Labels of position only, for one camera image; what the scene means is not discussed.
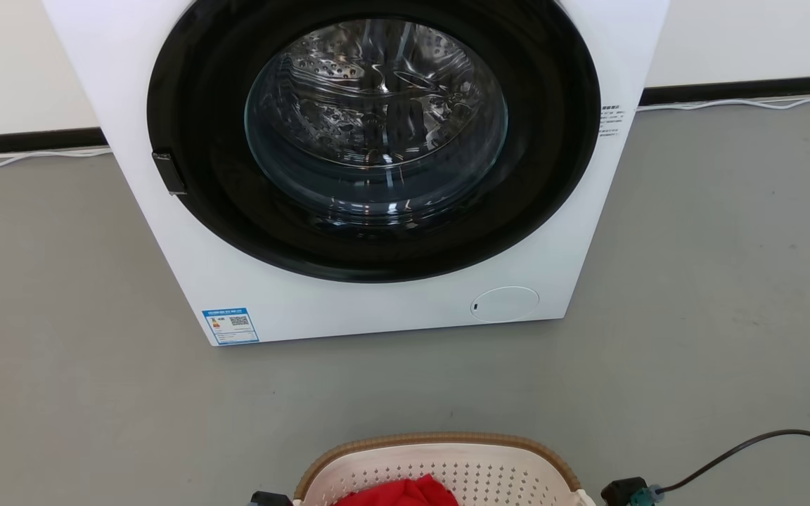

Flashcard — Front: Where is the white front-load washing machine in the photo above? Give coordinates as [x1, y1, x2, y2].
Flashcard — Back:
[42, 0, 671, 347]

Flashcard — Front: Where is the red garment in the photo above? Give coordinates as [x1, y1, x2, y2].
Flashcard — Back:
[333, 474, 460, 506]

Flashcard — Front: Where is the cream laundry basket brown rim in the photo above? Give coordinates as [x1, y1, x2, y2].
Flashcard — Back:
[292, 432, 597, 506]

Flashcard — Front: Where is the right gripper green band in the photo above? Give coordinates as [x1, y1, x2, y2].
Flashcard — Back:
[600, 477, 664, 506]

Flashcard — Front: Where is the black round washer door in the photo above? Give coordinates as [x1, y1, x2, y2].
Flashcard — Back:
[146, 0, 602, 284]

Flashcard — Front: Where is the round white filter cover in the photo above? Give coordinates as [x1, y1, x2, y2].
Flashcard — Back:
[470, 286, 541, 324]

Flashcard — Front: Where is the thin white floor cable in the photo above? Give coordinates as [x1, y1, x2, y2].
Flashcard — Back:
[636, 92, 810, 113]
[0, 146, 113, 170]

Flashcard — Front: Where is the black washer door handle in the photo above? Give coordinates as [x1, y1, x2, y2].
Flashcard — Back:
[151, 151, 188, 197]

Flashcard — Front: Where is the small printed text label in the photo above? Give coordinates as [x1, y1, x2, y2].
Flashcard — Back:
[598, 104, 626, 138]

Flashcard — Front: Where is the blue energy label sticker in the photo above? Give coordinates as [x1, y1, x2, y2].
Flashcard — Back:
[201, 307, 260, 346]

